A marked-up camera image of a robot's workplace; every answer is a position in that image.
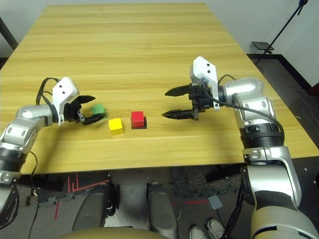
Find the black tripod stand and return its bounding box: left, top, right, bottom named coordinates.
left=255, top=0, right=310, bottom=62

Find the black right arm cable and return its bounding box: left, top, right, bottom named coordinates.
left=211, top=74, right=285, bottom=136

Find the grey robot leg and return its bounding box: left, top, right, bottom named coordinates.
left=147, top=183, right=179, bottom=239
left=72, top=184, right=117, bottom=229

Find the black square pad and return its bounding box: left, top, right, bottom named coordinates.
left=131, top=117, right=148, bottom=130

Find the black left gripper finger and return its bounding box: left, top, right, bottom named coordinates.
left=76, top=95, right=96, bottom=105
left=83, top=113, right=105, bottom=125

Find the red wooden block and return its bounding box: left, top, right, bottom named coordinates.
left=131, top=111, right=145, bottom=128

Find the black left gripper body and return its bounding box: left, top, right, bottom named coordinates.
left=63, top=101, right=84, bottom=124

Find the white bystander shoe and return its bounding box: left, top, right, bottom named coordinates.
left=206, top=218, right=226, bottom=239
left=188, top=225, right=209, bottom=239

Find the black slanted post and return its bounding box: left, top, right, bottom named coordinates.
left=0, top=17, right=18, bottom=50

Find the grey foot pedal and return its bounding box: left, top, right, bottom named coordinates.
left=207, top=195, right=223, bottom=210

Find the green wooden block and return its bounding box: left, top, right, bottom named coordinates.
left=91, top=104, right=107, bottom=120

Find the grey robot right leg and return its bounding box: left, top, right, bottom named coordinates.
left=147, top=183, right=179, bottom=239

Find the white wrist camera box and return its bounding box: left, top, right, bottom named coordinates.
left=51, top=76, right=80, bottom=126
left=189, top=56, right=221, bottom=112

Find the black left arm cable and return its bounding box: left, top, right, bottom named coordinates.
left=26, top=77, right=60, bottom=239

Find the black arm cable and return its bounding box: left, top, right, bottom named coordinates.
left=26, top=77, right=60, bottom=239
left=211, top=74, right=285, bottom=136

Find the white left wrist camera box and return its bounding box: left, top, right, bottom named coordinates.
left=51, top=76, right=80, bottom=126

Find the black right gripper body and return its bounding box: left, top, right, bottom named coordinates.
left=188, top=83, right=215, bottom=113

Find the yellow wooden block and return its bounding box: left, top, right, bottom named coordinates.
left=108, top=118, right=124, bottom=136

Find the black table base bar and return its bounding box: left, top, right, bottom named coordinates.
left=205, top=165, right=244, bottom=182

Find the grey robot left leg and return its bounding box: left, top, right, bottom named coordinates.
left=72, top=184, right=117, bottom=229

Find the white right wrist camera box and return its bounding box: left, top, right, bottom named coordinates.
left=189, top=56, right=221, bottom=112

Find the olive robot torso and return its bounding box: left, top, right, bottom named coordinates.
left=57, top=228, right=162, bottom=239

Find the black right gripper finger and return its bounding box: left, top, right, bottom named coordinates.
left=164, top=84, right=191, bottom=98
left=161, top=109, right=200, bottom=121

